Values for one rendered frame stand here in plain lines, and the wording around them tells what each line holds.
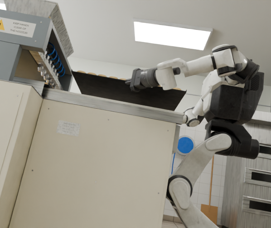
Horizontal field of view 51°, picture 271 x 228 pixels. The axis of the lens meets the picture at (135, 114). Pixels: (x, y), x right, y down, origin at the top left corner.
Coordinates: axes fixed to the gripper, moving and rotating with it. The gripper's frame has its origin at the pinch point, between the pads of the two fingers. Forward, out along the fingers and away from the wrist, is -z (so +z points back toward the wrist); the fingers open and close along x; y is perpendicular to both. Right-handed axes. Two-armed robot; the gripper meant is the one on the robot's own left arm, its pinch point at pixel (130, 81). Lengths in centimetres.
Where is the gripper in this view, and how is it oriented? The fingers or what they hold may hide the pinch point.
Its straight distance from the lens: 146.9
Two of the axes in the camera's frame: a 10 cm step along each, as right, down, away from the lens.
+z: 7.2, -0.5, -6.9
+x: 1.8, -9.5, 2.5
